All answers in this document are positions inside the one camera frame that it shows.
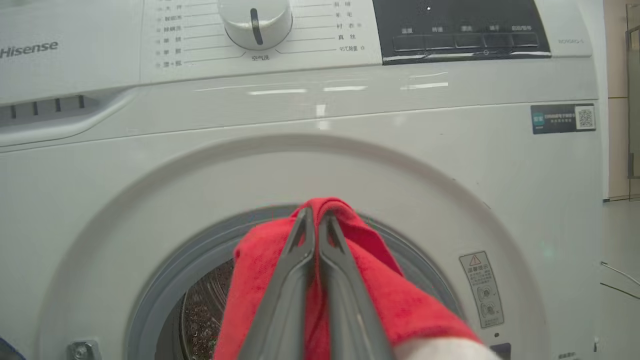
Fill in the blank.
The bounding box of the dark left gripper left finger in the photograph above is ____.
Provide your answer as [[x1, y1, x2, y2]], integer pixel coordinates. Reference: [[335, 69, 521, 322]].
[[237, 206, 317, 360]]

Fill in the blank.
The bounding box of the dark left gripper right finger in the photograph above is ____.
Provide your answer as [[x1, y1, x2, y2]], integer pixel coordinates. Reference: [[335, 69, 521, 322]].
[[318, 210, 396, 360]]

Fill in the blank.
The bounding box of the red and white garment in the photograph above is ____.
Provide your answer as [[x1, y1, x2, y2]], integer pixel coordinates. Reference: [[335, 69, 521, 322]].
[[212, 197, 501, 360]]

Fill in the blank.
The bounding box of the black rimmed glass washer door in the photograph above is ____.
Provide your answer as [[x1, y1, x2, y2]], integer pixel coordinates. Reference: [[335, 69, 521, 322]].
[[0, 336, 26, 360]]

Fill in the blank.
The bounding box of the steel washer drum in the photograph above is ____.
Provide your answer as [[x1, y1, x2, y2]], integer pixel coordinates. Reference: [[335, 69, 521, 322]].
[[180, 260, 236, 360]]

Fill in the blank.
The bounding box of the white front-load washing machine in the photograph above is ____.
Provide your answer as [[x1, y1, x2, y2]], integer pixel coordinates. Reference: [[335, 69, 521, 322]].
[[0, 0, 610, 360]]

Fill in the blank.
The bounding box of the metal door hinge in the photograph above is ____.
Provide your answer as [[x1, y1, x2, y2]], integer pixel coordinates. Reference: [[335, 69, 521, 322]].
[[67, 340, 103, 360]]

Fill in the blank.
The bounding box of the grey warning sticker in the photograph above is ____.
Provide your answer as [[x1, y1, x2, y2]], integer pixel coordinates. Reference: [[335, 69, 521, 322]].
[[459, 251, 505, 329]]

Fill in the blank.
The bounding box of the white program knob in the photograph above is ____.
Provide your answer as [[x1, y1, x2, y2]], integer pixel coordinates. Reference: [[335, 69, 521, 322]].
[[217, 0, 294, 51]]

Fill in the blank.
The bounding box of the dark sticker with code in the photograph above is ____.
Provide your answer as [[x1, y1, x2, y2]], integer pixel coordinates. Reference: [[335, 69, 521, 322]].
[[531, 103, 597, 135]]

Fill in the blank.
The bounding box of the black control panel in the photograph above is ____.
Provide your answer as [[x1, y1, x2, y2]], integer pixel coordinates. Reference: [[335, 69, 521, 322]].
[[372, 0, 552, 66]]

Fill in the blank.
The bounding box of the white detergent drawer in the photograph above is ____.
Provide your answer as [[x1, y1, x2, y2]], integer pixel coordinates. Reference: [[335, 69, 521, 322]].
[[0, 0, 146, 148]]

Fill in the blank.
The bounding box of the white floor cable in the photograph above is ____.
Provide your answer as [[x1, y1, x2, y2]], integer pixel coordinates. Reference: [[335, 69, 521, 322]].
[[601, 261, 640, 287]]

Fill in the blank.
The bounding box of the glass door metal frame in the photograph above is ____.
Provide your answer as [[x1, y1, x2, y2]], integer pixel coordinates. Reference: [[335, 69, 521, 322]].
[[625, 2, 640, 180]]

